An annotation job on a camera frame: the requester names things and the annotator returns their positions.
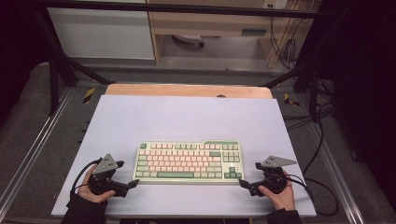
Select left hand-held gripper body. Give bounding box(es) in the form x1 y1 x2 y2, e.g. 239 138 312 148
88 153 130 198

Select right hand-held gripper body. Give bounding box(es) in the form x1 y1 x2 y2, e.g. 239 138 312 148
248 155 298 196

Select green and cream keyboard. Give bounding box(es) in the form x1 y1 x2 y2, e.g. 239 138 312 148
133 139 246 185

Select person's right hand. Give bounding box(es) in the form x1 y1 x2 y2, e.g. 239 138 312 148
258 171 296 212

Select person's left hand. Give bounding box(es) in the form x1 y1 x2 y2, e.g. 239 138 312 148
77 164 117 203

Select yellow and black tape strip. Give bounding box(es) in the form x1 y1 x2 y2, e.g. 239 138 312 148
82 87 96 105
283 92 301 107

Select wooden table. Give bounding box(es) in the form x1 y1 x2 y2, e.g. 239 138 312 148
105 83 275 100

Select black metal stand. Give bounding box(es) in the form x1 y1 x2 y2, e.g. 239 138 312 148
34 6 116 117
262 55 321 123

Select white cabinet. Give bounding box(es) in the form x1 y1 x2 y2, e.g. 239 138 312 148
47 0 156 61

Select dark curtain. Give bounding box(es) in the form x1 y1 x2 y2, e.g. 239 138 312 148
320 0 396 203
0 0 43 125

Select white chair base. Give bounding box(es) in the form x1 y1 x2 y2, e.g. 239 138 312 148
172 34 205 49

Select light wooden desk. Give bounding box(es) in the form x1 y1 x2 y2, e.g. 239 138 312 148
146 0 321 68

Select black metal crossbar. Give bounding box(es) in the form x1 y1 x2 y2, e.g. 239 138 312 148
31 0 321 19

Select aluminium rail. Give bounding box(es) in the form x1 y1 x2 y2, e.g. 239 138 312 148
0 88 74 213
311 124 365 224

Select right hand-held gripper black cable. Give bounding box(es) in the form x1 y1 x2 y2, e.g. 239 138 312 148
283 172 340 217

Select black floor cables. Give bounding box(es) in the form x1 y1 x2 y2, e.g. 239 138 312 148
281 78 335 175

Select hanging cable bundle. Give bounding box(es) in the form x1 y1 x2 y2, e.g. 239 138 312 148
269 15 312 71

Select white wall socket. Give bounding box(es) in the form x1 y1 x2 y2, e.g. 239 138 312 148
262 0 289 9

